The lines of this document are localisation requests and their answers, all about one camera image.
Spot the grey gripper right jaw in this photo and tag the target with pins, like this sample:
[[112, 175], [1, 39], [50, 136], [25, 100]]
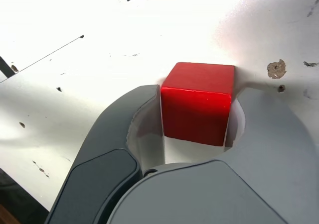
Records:
[[249, 184]]

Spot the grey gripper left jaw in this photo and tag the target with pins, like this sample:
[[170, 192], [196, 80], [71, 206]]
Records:
[[99, 159]]

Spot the red cube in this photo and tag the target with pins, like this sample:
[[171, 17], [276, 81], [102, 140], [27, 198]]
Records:
[[194, 109]]

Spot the black tape strip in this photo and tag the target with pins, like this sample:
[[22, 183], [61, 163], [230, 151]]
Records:
[[6, 68]]

